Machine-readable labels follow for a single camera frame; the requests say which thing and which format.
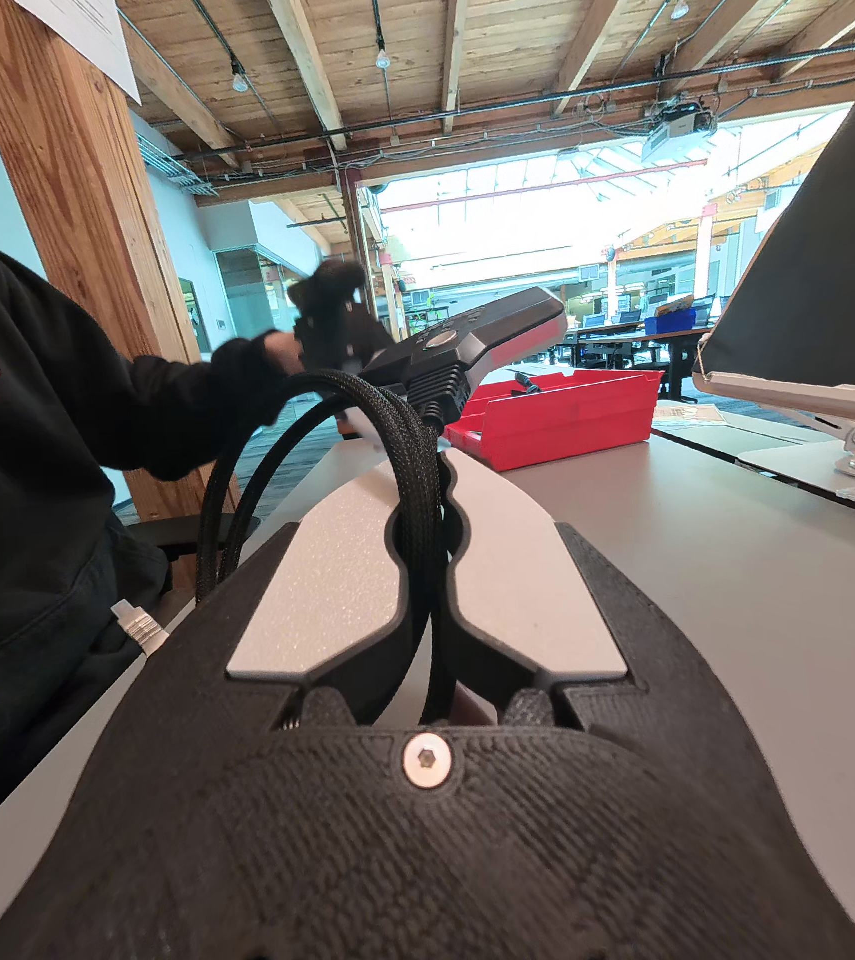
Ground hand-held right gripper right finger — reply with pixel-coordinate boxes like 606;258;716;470
437;448;630;712

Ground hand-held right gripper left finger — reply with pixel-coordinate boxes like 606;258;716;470
225;457;436;725

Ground thick black braided cable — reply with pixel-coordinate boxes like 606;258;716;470
111;369;470;727

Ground red plastic bin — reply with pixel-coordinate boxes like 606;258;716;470
442;367;666;474

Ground silver black video switch box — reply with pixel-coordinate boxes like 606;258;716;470
358;285;571;391

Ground person's left forearm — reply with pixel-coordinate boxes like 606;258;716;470
97;333;297;483

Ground grey desk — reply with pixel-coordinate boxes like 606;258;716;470
0;416;855;960

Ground person's left hand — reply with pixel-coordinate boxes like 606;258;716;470
262;330;307;376

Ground person's right hand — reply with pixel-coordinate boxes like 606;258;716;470
448;684;502;727

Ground printed paper sheet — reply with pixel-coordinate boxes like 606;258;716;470
652;401;725;427

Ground row of office tables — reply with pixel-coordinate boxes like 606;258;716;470
558;300;715;399

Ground wooden pillar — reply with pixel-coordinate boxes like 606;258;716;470
0;0;249;595

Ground person in black hoodie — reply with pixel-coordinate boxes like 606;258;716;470
0;213;174;856

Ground white paper sheet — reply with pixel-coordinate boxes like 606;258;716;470
15;0;144;106

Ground ceiling projector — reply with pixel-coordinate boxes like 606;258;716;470
641;101;717;164

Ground black backdrop board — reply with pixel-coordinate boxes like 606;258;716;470
699;30;855;391

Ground dark framed wall picture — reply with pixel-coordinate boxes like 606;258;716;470
178;277;213;355

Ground wire cable tray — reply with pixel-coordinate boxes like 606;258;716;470
138;135;219;198

